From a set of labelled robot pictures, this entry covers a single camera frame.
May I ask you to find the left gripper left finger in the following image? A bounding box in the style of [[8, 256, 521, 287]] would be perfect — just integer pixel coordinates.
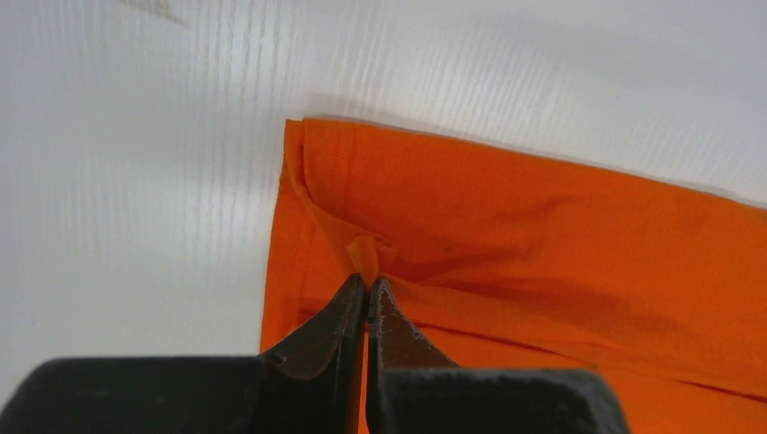
[[1, 274, 367, 433]]

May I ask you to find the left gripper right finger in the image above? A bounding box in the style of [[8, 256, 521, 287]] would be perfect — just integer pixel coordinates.
[[365, 278, 630, 433]]

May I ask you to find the orange t shirt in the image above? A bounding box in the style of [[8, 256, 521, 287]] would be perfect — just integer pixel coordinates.
[[260, 118, 766, 433]]

